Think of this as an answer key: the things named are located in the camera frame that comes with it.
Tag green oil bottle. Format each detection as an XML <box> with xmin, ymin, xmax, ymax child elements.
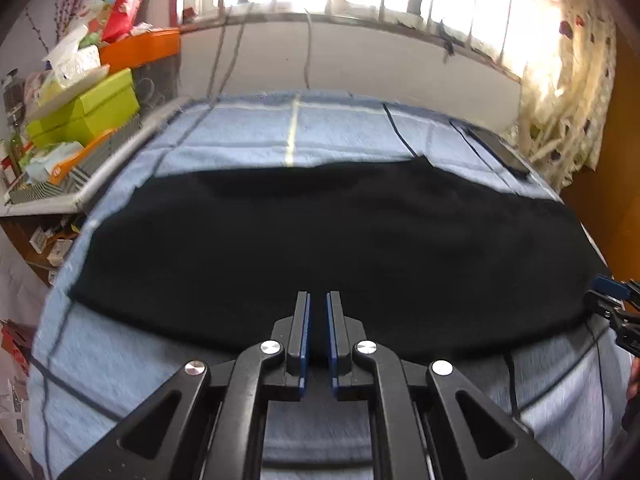
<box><xmin>7</xmin><ymin>127</ymin><xmax>26</xmax><ymax>176</ymax></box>

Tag striped tray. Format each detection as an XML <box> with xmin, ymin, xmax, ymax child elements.
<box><xmin>7</xmin><ymin>112</ymin><xmax>143</xmax><ymax>206</ymax></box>

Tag black pants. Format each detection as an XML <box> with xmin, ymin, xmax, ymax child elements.
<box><xmin>67</xmin><ymin>155</ymin><xmax>613</xmax><ymax>366</ymax></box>

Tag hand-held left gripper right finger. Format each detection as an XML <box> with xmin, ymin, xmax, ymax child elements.
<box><xmin>326</xmin><ymin>290</ymin><xmax>576</xmax><ymax>480</ymax></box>

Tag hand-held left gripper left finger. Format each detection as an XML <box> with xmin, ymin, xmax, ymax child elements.
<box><xmin>57</xmin><ymin>291</ymin><xmax>312</xmax><ymax>480</ymax></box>

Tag black wall cable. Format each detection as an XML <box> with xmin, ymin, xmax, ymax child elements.
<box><xmin>210</xmin><ymin>7</ymin><xmax>248</xmax><ymax>98</ymax></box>

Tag light green wipes pack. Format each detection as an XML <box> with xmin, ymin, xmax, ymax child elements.
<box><xmin>25</xmin><ymin>141</ymin><xmax>86</xmax><ymax>183</ymax></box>

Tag white tissue pack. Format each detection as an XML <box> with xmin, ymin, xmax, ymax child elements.
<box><xmin>42</xmin><ymin>25</ymin><xmax>103</xmax><ymax>81</ymax></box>

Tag flowering branch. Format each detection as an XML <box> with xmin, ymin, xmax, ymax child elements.
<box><xmin>25</xmin><ymin>0</ymin><xmax>88</xmax><ymax>41</ymax></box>

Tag grey wall cable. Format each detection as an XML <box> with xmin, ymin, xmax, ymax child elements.
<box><xmin>303</xmin><ymin>9</ymin><xmax>315</xmax><ymax>92</ymax></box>

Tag black charging cable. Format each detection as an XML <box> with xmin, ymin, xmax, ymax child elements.
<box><xmin>449</xmin><ymin>119</ymin><xmax>521</xmax><ymax>196</ymax></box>

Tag blue plaid bed sheet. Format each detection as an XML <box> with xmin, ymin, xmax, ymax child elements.
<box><xmin>27</xmin><ymin>89</ymin><xmax>631</xmax><ymax>480</ymax></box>

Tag black smartphone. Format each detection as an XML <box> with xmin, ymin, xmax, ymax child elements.
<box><xmin>465</xmin><ymin>127</ymin><xmax>531</xmax><ymax>178</ymax></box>

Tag floral curtain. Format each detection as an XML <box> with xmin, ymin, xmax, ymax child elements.
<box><xmin>512</xmin><ymin>0</ymin><xmax>618</xmax><ymax>191</ymax></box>

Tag orange box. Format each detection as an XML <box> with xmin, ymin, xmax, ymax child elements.
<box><xmin>97</xmin><ymin>27</ymin><xmax>181</xmax><ymax>76</ymax></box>

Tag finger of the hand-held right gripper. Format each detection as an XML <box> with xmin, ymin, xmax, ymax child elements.
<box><xmin>592</xmin><ymin>275</ymin><xmax>632</xmax><ymax>301</ymax></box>
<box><xmin>584</xmin><ymin>292</ymin><xmax>626</xmax><ymax>321</ymax></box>

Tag dark bottle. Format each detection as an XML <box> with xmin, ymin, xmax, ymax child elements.
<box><xmin>0</xmin><ymin>70</ymin><xmax>26</xmax><ymax>126</ymax></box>

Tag white flat lid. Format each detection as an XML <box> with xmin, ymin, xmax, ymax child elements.
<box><xmin>35</xmin><ymin>64</ymin><xmax>112</xmax><ymax>107</ymax></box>

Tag person's right hand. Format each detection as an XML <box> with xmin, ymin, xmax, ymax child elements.
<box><xmin>626</xmin><ymin>357</ymin><xmax>640</xmax><ymax>402</ymax></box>

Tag green cardboard box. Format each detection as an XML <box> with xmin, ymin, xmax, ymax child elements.
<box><xmin>25</xmin><ymin>67</ymin><xmax>141</xmax><ymax>148</ymax></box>

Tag black window clip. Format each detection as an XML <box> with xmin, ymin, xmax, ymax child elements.
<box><xmin>437</xmin><ymin>20</ymin><xmax>456</xmax><ymax>58</ymax></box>

